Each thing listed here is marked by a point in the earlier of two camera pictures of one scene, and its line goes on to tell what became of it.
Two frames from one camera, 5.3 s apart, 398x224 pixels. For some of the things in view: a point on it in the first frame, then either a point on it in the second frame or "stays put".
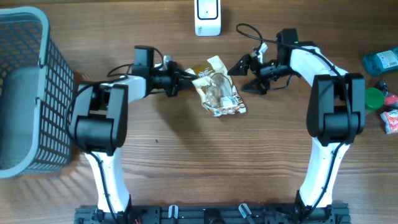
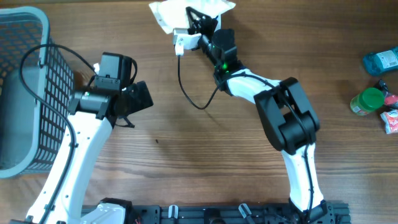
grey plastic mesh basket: (37, 88) stays put
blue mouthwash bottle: (377, 62) stays put
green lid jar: (374, 98) stays put
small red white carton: (390, 118) stays put
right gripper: (262, 84) -> (208, 24)
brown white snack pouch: (218, 92) -> (173, 14)
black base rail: (215, 214) stays put
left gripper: (179, 79) -> (142, 98)
